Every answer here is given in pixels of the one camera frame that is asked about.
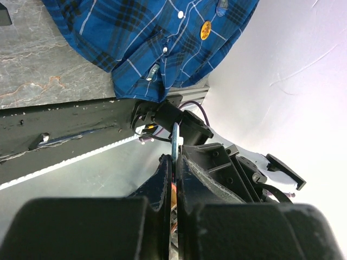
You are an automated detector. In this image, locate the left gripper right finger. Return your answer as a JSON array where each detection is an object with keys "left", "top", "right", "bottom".
[{"left": 176, "top": 157, "right": 343, "bottom": 259}]

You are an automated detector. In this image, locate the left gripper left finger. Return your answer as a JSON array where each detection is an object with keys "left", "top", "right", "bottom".
[{"left": 1, "top": 155, "right": 172, "bottom": 259}]

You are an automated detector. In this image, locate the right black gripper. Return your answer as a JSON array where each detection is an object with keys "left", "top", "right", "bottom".
[{"left": 182, "top": 143, "right": 263, "bottom": 203}]

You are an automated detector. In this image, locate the blue plaid shirt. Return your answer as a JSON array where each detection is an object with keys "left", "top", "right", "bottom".
[{"left": 43, "top": 0, "right": 258, "bottom": 102}]

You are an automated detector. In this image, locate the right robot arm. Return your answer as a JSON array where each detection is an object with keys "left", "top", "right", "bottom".
[{"left": 131, "top": 101, "right": 306, "bottom": 203}]

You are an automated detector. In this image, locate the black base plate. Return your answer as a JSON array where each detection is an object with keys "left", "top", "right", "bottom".
[{"left": 0, "top": 93, "right": 182, "bottom": 185}]

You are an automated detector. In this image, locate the black frame front middle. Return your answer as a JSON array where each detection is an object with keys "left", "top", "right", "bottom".
[{"left": 0, "top": 3, "right": 12, "bottom": 27}]

